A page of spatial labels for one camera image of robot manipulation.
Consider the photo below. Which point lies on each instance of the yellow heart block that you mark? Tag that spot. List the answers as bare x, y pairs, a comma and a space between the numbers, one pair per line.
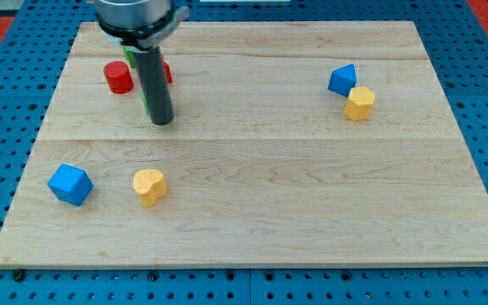
149, 186

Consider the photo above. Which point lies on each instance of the light wooden board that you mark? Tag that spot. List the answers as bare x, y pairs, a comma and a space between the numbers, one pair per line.
263, 168

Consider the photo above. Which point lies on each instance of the yellow hexagon block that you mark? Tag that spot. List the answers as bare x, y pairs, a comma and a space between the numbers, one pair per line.
359, 103

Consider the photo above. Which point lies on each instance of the green block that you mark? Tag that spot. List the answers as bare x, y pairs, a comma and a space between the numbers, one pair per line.
129, 57
144, 102

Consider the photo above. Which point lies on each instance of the blue triangular prism block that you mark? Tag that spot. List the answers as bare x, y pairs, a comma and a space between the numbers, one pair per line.
342, 80

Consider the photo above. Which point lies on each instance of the green block upper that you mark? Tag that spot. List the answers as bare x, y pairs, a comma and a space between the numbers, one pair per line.
129, 57

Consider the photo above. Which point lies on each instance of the red cylinder block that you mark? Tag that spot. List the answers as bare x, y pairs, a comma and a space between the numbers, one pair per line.
118, 77

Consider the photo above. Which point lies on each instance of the blue cube block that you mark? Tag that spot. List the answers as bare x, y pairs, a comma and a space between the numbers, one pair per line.
70, 184

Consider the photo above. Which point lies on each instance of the green block lower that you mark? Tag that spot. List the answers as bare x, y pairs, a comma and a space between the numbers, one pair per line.
144, 102

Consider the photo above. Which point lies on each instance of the red block behind rod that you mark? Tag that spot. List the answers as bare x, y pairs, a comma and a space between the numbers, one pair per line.
168, 73

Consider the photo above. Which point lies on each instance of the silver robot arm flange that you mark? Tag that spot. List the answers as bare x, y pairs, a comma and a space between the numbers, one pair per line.
139, 25

